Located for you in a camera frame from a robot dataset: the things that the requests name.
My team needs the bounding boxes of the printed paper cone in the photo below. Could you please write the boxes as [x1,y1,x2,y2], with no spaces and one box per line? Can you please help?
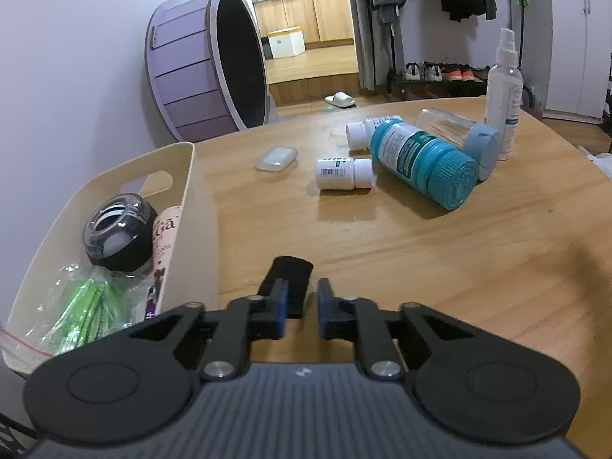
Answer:
[150,205,185,288]

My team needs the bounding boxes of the wooden kitchen cabinets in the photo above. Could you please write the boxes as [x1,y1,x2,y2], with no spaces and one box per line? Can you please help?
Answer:
[252,0,355,49]

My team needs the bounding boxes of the white wardrobe cabinet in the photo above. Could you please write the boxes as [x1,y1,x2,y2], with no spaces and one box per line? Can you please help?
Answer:
[545,0,612,120]

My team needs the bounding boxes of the green gum packets plastic bag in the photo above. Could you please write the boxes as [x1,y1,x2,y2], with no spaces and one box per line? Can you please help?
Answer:
[0,260,154,357]

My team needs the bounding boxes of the white foam box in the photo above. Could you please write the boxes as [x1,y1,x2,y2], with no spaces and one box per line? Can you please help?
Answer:
[268,26,306,58]

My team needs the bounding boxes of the black cloth strip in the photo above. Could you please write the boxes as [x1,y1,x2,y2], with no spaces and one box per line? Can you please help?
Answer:
[257,254,315,320]

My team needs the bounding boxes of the black clothes rack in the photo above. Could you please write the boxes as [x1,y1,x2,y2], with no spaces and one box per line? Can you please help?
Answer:
[387,0,532,101]

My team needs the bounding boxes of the small white pill bottle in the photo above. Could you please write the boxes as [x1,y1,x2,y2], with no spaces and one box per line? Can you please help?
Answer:
[315,157,374,190]

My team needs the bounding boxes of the purple wooden barrel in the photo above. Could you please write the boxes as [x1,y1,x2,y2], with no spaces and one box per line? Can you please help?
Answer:
[144,0,278,143]

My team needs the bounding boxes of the clear jar blue lid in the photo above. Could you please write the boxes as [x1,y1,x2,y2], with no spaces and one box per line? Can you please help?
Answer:
[413,107,503,181]

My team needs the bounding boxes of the white bottle teal label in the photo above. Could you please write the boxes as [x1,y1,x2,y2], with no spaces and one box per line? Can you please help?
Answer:
[345,116,405,150]

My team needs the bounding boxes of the white paper towel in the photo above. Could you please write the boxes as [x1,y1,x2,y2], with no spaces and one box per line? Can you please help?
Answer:
[578,146,612,177]

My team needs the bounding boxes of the row of shoes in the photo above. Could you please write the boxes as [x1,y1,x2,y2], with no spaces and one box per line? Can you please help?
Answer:
[403,60,492,83]

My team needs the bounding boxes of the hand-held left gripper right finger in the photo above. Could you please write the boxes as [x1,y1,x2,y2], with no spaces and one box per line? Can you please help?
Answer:
[318,278,479,383]

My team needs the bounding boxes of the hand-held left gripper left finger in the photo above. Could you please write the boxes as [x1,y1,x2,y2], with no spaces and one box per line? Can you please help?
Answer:
[129,279,288,383]

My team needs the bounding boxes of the black wrist gyro ball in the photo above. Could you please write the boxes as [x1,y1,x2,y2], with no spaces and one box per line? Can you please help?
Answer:
[81,194,160,278]

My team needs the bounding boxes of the clear spray bottle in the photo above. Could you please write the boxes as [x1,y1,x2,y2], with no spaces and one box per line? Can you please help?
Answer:
[484,28,524,161]

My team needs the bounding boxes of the grey curtain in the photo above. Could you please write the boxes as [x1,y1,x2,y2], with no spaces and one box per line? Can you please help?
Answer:
[344,0,397,94]

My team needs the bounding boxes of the cream plastic basket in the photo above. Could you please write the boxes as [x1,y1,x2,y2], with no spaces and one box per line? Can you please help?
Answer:
[0,141,221,383]

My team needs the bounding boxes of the small translucent plastic case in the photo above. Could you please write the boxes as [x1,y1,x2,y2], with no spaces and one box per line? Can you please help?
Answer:
[255,146,299,172]

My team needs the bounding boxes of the large teal cap bottle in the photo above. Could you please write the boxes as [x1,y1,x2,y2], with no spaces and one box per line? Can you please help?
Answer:
[369,119,479,211]

